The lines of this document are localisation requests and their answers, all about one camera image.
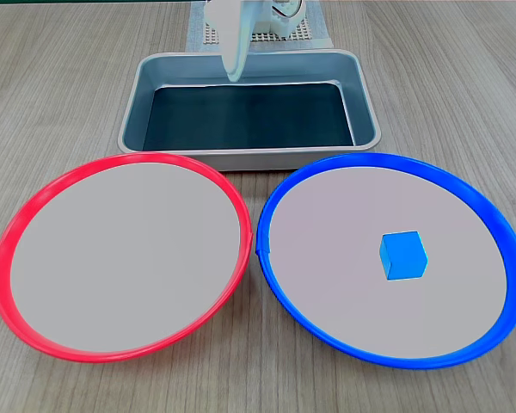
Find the white plate with blue rim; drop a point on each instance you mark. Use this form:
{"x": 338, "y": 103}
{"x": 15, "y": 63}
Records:
{"x": 348, "y": 301}

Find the pale perforated base plate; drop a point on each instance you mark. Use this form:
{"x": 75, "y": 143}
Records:
{"x": 303, "y": 34}

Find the small blue cube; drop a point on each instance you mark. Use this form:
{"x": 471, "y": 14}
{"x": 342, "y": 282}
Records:
{"x": 404, "y": 258}

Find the white plate with red rim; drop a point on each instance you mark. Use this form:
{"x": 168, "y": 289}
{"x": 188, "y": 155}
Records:
{"x": 124, "y": 258}

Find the steel tray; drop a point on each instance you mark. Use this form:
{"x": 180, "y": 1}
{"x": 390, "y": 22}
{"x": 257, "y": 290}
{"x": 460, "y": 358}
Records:
{"x": 365, "y": 103}

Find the translucent sheet under base plate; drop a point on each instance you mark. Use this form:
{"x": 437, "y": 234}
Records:
{"x": 320, "y": 36}

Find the black tray mat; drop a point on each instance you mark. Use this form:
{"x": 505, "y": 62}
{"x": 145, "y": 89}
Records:
{"x": 249, "y": 116}

